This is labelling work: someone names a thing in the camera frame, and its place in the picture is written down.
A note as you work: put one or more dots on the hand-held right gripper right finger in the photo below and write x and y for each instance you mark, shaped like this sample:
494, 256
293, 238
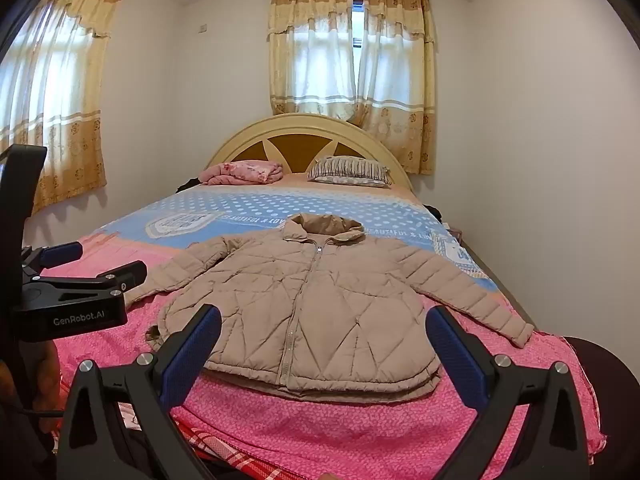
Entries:
457, 355

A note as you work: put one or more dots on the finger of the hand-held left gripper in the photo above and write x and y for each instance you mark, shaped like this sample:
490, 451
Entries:
60, 254
127, 275

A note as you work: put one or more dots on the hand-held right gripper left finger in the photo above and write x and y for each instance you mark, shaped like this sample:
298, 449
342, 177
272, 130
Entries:
192, 355

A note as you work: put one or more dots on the beige quilted puffer jacket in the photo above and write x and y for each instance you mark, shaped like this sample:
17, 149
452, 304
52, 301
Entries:
310, 310

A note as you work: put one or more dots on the person's left hand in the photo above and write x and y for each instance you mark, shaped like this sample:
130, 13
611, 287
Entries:
47, 380

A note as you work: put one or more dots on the red plaid cloth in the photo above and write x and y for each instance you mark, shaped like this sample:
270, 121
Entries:
220, 447

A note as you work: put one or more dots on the dark cloth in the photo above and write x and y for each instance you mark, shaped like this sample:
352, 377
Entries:
189, 185
437, 213

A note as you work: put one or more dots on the pink patterned bedspread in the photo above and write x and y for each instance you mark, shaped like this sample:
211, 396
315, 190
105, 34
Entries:
350, 430

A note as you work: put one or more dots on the yellow floral window curtain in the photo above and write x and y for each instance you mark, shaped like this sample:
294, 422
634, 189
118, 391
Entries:
310, 60
70, 110
395, 85

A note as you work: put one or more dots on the pink floral folded blanket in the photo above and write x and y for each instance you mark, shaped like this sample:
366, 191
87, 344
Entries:
240, 172

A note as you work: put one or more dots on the dark round object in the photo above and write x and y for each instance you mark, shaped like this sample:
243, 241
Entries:
610, 385

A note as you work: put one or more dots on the cream wooden bed headboard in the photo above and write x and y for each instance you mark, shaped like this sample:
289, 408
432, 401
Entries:
295, 142

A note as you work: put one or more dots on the striped pillow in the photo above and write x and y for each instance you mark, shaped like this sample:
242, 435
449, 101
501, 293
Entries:
350, 170

